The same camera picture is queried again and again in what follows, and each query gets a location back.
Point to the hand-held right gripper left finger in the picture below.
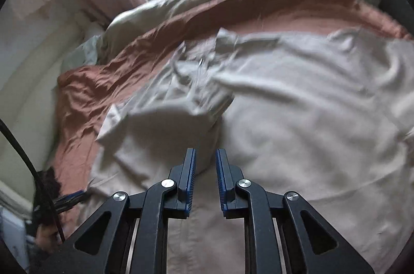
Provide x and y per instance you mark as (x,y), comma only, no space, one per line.
(190,183)

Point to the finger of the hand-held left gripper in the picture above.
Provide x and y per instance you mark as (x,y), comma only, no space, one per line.
(72,198)

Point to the beige pillow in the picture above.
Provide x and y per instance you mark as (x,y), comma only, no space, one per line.
(291,99)

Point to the brown blanket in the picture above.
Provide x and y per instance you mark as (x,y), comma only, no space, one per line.
(81,106)

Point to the white pillow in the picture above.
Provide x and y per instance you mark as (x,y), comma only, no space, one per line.
(85,47)

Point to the person's left hand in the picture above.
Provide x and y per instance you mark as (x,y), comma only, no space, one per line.
(47,237)

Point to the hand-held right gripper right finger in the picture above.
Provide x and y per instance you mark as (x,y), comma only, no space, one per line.
(222,183)

